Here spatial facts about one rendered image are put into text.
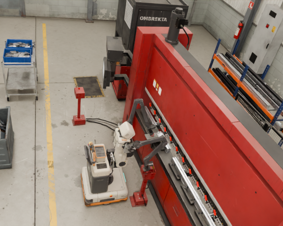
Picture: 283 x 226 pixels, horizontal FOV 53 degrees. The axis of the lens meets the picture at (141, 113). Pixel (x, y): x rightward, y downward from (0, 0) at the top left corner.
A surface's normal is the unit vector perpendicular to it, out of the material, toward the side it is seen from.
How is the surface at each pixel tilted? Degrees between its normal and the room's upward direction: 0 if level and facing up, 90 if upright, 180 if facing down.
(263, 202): 90
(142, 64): 90
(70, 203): 0
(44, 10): 90
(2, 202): 0
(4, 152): 90
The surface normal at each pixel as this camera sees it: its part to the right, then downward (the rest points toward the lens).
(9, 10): 0.27, 0.63
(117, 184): 0.16, -0.77
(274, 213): -0.93, 0.10
